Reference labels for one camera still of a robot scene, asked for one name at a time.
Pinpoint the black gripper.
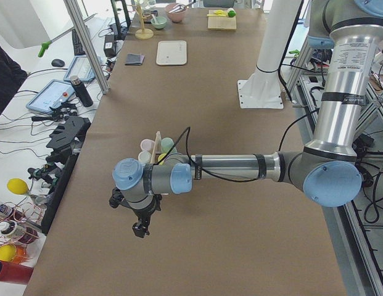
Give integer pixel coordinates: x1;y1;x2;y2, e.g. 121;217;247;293
109;188;162;237

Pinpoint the green cup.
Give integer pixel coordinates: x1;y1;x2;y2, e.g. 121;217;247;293
160;138;177;154

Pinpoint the cream rabbit tray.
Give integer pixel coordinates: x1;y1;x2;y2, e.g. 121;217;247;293
156;40;187;66

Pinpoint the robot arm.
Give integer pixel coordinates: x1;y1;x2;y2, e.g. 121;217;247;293
109;1;383;238

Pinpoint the white cup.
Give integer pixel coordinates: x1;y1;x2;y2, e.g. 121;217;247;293
138;150;152;163

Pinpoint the yellow cup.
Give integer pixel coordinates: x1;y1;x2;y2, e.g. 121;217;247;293
157;153;167;165

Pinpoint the pink cup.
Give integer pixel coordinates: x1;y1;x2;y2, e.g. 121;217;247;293
140;139;155;151

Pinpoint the black tool holder rack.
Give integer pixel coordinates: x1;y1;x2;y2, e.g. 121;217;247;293
28;116;91;235

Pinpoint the yellow lemon squeezer bottle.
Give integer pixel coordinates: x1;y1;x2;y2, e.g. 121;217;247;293
7;178;30;195

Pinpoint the black water bottle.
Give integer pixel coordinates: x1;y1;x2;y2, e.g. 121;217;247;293
70;75;93;107

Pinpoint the near teach pendant tablet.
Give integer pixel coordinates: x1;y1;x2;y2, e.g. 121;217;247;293
26;80;75;113

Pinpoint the teach pendant tablet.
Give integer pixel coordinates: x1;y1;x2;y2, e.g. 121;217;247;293
63;55;95;83
26;80;75;113

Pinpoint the grey folded cloth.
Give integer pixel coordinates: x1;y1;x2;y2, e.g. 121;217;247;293
125;53;145;65

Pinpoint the far teach pendant tablet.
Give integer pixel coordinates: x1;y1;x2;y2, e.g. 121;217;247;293
63;55;95;83

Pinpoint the black power adapter box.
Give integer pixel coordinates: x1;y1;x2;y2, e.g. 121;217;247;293
104;34;117;58

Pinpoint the black computer mouse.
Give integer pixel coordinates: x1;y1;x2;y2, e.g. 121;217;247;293
51;59;65;68

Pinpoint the black keyboard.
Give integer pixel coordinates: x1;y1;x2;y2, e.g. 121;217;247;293
72;29;85;56

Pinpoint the wooden mug tree stand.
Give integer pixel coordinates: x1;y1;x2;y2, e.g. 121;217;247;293
134;1;154;40

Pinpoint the person in black shirt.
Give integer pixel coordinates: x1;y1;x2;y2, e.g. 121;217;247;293
0;46;27;113

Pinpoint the green bowl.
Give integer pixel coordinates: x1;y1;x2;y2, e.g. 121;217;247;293
150;16;167;30

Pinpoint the pink bowl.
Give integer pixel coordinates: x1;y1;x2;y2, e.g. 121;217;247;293
165;3;187;23

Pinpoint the wooden cutting board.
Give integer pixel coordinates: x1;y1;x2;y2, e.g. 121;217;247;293
207;16;237;31

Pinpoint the metal ice scoop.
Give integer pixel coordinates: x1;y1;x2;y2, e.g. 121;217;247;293
168;2;193;13

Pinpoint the green lime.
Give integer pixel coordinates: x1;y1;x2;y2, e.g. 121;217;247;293
226;9;236;18

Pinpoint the white cup rack wooden handle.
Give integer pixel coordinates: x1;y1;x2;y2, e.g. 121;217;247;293
150;131;161;164

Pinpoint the copper wire bottle basket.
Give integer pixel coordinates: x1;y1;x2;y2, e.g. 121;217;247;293
0;201;44;264

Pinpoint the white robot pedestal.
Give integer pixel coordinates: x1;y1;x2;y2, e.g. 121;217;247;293
237;0;303;109

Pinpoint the aluminium frame post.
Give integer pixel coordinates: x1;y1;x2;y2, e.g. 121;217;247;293
64;0;109;95

